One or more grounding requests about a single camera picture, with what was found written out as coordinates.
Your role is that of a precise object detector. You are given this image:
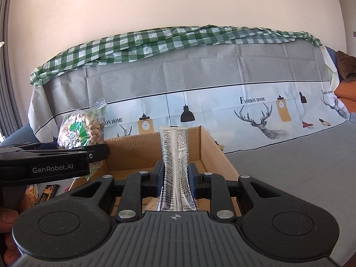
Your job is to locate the orange cushion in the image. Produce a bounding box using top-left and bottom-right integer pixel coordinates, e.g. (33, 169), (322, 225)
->
(333, 84), (356, 102)

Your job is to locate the brown cloth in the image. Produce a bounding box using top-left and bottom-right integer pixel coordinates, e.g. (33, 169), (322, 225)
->
(335, 50), (356, 83)

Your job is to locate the silver stick packet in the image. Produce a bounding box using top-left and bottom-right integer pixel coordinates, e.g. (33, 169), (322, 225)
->
(157, 126), (200, 212)

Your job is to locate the cardboard box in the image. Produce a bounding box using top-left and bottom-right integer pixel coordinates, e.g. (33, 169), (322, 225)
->
(67, 126), (240, 218)

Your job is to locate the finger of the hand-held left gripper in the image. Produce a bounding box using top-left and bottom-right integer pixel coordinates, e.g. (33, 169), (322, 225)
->
(0, 142), (111, 163)

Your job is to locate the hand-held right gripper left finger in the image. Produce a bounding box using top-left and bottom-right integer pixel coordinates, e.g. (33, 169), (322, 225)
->
(68, 161), (165, 222)

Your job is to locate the clear bag of nuts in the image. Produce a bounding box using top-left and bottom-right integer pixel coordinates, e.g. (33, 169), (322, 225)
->
(58, 97), (108, 181)

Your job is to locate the person's left hand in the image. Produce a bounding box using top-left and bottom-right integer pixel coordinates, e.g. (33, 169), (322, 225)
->
(0, 208), (20, 266)

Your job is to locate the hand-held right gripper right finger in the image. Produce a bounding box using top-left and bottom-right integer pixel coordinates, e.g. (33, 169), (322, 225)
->
(188, 162), (282, 222)

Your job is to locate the green checked cloth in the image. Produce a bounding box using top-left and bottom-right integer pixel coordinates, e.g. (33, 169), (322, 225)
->
(29, 24), (325, 87)

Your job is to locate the dark brown snack bar packet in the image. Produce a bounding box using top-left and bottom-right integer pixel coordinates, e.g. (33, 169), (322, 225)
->
(37, 184), (61, 206)

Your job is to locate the blue sofa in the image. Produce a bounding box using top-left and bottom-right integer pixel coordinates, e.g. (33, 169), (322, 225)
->
(0, 124), (37, 148)

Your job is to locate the grey curtain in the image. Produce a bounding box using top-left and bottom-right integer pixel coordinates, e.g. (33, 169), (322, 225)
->
(0, 0), (24, 140)

